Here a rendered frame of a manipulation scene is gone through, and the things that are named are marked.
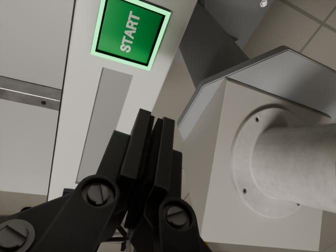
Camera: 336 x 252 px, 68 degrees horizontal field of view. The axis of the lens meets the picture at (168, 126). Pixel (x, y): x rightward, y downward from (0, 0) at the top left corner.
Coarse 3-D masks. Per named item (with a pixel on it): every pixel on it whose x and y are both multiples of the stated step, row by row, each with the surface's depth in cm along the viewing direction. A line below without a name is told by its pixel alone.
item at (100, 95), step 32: (96, 0) 20; (160, 0) 20; (192, 0) 21; (96, 64) 23; (160, 64) 24; (64, 96) 25; (96, 96) 26; (128, 96) 26; (64, 128) 27; (96, 128) 29; (128, 128) 29; (64, 160) 31; (96, 160) 32
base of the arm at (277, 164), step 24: (264, 120) 42; (288, 120) 44; (240, 144) 40; (264, 144) 39; (288, 144) 35; (312, 144) 31; (240, 168) 40; (264, 168) 38; (288, 168) 34; (312, 168) 30; (240, 192) 40; (264, 192) 41; (288, 192) 35; (312, 192) 31
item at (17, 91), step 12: (0, 84) 36; (12, 84) 37; (24, 84) 38; (36, 84) 39; (0, 96) 36; (12, 96) 36; (24, 96) 36; (36, 96) 37; (48, 96) 37; (60, 96) 38; (48, 108) 38
